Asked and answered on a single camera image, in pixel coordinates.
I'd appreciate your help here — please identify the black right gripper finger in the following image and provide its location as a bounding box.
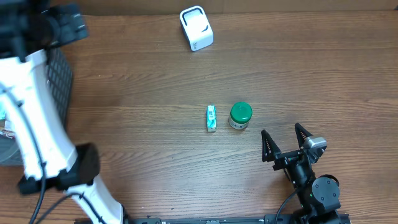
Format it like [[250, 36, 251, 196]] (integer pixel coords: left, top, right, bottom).
[[294, 123, 313, 149], [261, 129, 281, 162]]

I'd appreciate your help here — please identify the green lid white jar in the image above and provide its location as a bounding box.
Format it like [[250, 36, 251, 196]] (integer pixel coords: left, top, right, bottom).
[[228, 101, 252, 129]]

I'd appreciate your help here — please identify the teal white small packet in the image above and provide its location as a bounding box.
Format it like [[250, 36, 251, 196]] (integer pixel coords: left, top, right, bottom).
[[206, 105, 216, 132]]

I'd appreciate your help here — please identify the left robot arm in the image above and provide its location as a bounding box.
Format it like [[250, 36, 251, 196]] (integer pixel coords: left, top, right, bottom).
[[1, 1, 128, 223]]

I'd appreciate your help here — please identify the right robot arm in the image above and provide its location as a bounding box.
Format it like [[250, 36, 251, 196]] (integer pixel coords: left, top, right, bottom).
[[261, 123, 344, 223]]

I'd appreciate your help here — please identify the white barcode scanner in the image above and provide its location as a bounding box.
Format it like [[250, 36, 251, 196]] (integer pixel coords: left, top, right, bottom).
[[179, 6, 214, 52]]

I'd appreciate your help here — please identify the grey plastic shopping basket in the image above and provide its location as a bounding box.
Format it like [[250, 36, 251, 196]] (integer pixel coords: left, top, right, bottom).
[[1, 49, 73, 166]]

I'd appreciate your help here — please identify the red white snack packet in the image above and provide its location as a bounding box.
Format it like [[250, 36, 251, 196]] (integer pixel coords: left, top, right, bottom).
[[0, 128, 15, 139]]

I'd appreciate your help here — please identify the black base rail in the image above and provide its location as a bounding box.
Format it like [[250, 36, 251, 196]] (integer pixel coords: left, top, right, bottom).
[[73, 213, 351, 224]]

